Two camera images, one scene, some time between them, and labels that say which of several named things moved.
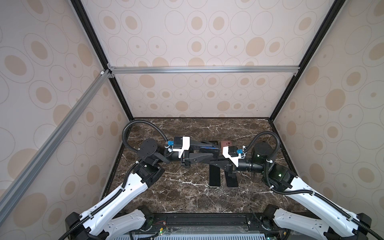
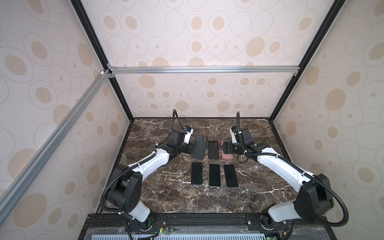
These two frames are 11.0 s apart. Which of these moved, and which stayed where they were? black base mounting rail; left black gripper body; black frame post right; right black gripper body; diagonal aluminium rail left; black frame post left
Moved: right black gripper body; left black gripper body
Stayed: black frame post left; black base mounting rail; diagonal aluminium rail left; black frame post right
